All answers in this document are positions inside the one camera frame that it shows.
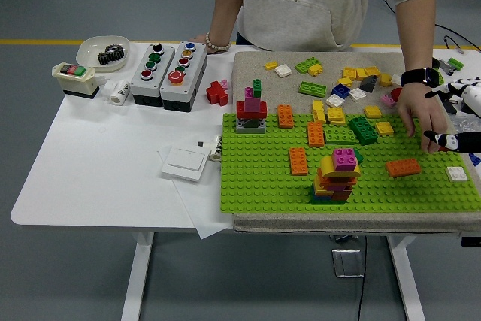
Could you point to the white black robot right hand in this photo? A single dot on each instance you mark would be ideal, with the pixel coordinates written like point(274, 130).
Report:
point(473, 99)

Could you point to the person's left hand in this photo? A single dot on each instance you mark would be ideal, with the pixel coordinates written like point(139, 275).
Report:
point(421, 106)

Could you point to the person's right hand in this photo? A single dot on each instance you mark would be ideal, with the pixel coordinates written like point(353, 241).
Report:
point(201, 37)

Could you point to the yellow square brick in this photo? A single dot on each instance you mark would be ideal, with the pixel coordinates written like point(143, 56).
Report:
point(336, 115)
point(385, 79)
point(373, 111)
point(349, 72)
point(373, 70)
point(384, 128)
point(361, 73)

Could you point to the orange two-by-four brick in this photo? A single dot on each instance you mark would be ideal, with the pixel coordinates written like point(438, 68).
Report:
point(298, 161)
point(285, 115)
point(316, 134)
point(402, 167)

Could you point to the pink two-by-two brick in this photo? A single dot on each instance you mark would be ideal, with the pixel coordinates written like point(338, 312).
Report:
point(345, 158)

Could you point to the small yellow brick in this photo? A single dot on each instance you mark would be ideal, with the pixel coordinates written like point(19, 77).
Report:
point(271, 65)
point(319, 115)
point(318, 105)
point(344, 81)
point(315, 70)

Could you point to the brick tower with yellow arch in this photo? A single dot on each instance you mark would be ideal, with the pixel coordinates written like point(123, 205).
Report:
point(327, 167)

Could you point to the person's left forearm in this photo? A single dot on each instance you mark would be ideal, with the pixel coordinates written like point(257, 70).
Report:
point(415, 35)

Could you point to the person's right forearm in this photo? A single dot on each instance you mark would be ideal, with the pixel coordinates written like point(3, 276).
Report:
point(225, 5)

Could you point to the pink flat brick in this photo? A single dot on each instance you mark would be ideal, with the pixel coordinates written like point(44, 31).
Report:
point(387, 100)

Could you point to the white square brick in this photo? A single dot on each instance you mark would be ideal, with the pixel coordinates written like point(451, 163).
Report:
point(335, 100)
point(357, 94)
point(283, 70)
point(457, 173)
point(395, 79)

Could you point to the small light green brick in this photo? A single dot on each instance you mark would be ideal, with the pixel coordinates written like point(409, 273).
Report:
point(455, 62)

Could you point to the small pink brick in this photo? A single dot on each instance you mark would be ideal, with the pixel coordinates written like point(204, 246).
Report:
point(224, 83)

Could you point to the dark grey slope brick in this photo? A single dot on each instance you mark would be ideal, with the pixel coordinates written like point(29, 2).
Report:
point(369, 83)

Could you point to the red brick cluster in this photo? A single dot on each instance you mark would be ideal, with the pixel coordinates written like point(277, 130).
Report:
point(215, 92)

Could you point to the dark green two-by-four brick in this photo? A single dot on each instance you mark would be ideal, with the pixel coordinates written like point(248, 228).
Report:
point(363, 130)

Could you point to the small dark green brick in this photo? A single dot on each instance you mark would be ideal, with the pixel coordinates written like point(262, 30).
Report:
point(360, 156)

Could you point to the blue two-by-two brick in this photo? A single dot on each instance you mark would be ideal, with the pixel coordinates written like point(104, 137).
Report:
point(340, 90)

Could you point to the brick tower with grey base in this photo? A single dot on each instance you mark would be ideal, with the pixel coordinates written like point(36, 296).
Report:
point(251, 110)

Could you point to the light green flat brick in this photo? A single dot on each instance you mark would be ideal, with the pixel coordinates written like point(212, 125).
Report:
point(312, 88)

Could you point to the green studded baseplate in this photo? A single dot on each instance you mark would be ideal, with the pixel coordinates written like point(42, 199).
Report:
point(263, 185)

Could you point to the small black block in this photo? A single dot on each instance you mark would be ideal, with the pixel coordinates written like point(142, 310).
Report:
point(451, 107)

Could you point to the clear plastic bag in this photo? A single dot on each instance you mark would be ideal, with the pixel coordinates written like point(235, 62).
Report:
point(466, 123)

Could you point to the black smartwatch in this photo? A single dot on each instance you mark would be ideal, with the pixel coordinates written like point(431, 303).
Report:
point(413, 77)

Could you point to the small grey device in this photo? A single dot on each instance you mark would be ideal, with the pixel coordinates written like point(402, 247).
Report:
point(446, 66)

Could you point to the grey emergency-stop control box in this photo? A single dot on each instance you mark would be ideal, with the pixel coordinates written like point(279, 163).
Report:
point(188, 88)

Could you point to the grey-brown mat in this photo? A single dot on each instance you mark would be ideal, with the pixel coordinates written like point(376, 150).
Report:
point(255, 69)

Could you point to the grey four-button control box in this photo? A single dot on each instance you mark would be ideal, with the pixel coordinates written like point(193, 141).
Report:
point(141, 89)

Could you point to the black metal gear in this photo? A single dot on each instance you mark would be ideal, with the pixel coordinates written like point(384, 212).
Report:
point(115, 49)
point(107, 59)

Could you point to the white pipe tee fitting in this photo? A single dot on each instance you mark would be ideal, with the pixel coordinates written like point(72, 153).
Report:
point(119, 93)

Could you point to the person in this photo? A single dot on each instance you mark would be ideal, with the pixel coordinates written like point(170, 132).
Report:
point(300, 16)

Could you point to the white plastic bowl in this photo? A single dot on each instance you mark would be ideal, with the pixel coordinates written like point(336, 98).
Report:
point(88, 52)

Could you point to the white printed cylinder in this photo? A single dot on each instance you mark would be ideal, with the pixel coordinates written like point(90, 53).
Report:
point(216, 150)

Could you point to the black table controller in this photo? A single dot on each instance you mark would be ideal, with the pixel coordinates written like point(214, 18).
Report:
point(471, 241)

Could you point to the silver floor socket box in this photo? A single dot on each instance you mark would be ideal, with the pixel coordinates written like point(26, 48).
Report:
point(347, 262)

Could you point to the white table leg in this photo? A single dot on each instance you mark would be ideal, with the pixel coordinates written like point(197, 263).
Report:
point(137, 279)
point(407, 283)

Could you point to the white wall switch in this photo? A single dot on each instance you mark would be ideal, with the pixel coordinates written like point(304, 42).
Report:
point(184, 165)

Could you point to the cream red-green switch box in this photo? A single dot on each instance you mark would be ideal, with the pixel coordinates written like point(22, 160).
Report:
point(75, 82)

